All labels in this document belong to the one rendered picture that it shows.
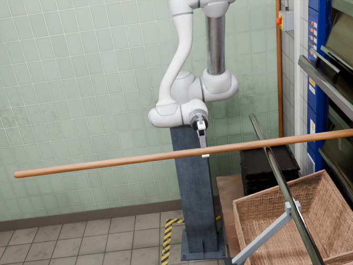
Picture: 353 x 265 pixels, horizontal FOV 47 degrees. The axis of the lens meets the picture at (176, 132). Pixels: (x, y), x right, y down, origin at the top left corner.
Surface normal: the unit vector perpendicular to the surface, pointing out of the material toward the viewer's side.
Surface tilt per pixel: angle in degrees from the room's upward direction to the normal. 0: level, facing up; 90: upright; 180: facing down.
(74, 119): 90
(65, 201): 90
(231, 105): 90
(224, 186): 0
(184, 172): 90
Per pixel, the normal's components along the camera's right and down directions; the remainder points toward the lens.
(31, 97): 0.02, 0.44
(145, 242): -0.14, -0.89
